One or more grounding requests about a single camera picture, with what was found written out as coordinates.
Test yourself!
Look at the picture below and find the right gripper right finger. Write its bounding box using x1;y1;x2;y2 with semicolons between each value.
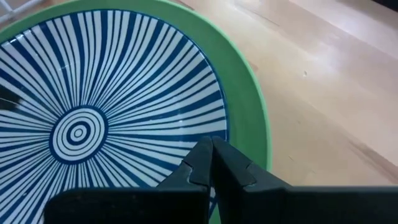
212;136;398;224

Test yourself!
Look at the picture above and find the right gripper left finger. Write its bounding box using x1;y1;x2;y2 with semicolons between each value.
43;136;214;224

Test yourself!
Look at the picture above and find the blue white striped plate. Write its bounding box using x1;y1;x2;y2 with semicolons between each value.
0;9;229;224

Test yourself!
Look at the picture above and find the large green plate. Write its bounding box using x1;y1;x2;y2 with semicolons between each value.
0;0;274;224

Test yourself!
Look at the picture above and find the white wire dish rack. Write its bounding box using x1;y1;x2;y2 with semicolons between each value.
0;0;43;24

